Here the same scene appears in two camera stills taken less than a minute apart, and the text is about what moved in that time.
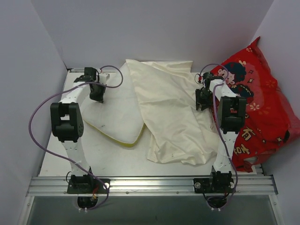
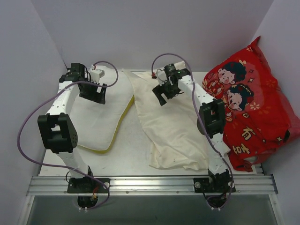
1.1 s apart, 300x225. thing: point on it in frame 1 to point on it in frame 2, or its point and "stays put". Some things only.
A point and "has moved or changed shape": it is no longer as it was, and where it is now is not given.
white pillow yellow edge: [119, 117] has moved or changed shape
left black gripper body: [96, 93] stays put
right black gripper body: [202, 100] to [162, 90]
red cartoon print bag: [273, 118] stays put
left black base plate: [88, 186] stays put
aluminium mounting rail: [243, 184] stays put
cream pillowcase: [179, 133] has moved or changed shape
